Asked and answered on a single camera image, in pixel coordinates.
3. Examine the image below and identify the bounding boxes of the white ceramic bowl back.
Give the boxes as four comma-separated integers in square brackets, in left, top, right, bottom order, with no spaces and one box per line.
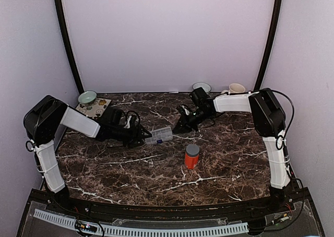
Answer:
[192,82,211,94]

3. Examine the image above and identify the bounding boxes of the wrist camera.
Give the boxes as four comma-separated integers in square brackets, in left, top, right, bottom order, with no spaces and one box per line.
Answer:
[124,110,140,128]
[176,104,192,116]

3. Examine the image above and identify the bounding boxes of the green ceramic bowl left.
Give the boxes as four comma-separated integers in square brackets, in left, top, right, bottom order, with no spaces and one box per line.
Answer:
[78,90,97,106]

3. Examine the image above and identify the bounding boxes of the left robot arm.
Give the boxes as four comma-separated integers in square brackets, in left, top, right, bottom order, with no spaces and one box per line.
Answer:
[23,95,152,214]

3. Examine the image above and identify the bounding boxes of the cream ceramic mug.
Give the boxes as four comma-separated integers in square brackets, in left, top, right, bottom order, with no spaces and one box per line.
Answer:
[221,83,246,94]

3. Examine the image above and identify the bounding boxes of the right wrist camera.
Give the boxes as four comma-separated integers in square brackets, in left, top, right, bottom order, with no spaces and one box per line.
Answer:
[176,104,192,116]

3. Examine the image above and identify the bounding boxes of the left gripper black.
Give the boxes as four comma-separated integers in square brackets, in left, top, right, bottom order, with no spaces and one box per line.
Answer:
[111,124,152,149]

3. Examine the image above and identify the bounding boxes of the white slotted cable duct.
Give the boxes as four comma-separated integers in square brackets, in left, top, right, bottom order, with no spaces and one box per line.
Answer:
[33,209,249,236]

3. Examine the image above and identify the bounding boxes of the right black corner post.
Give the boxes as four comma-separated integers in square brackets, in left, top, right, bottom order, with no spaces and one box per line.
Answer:
[253,0,282,90]

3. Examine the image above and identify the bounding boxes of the left black corner post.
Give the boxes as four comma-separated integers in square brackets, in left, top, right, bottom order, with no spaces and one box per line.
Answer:
[54,0,84,94]

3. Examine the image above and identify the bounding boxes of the black front rail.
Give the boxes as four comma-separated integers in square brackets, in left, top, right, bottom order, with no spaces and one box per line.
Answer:
[20,187,318,227]

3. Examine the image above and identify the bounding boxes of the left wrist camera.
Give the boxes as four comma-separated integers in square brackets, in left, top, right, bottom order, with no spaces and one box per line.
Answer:
[124,110,140,128]

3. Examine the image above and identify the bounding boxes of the clear plastic pill organizer box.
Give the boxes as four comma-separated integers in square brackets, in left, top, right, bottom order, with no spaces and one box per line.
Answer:
[145,126,173,145]

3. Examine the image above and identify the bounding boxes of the red pill bottle grey cap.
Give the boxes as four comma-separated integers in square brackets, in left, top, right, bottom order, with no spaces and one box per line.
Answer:
[185,144,200,169]

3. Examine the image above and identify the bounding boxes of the patterned coaster mat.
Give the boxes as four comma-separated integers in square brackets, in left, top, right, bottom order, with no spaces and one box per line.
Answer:
[75,98,112,120]

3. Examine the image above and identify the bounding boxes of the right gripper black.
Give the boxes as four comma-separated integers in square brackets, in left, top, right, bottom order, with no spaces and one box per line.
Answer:
[173,108,212,134]

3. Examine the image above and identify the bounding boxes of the black corner post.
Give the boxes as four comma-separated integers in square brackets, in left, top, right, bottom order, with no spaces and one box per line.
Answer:
[54,0,84,94]
[253,0,282,90]

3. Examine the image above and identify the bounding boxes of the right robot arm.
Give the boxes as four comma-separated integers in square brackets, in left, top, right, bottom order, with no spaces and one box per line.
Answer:
[172,87,292,213]

